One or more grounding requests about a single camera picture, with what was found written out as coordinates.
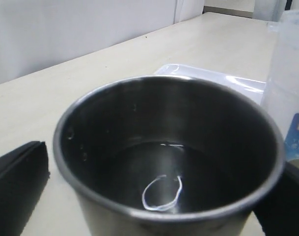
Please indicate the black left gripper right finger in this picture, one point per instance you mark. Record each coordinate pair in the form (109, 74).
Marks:
(278, 212)

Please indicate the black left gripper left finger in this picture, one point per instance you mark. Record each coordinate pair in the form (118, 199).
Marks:
(24, 173)

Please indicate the stainless steel cup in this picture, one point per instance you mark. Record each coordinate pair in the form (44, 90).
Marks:
(168, 156)

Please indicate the clear plastic container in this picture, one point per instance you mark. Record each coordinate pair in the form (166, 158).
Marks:
(281, 94)

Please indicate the white plastic tray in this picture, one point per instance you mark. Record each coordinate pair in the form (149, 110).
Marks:
(251, 88)

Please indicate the white backdrop curtain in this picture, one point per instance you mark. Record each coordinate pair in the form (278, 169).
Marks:
(37, 34)

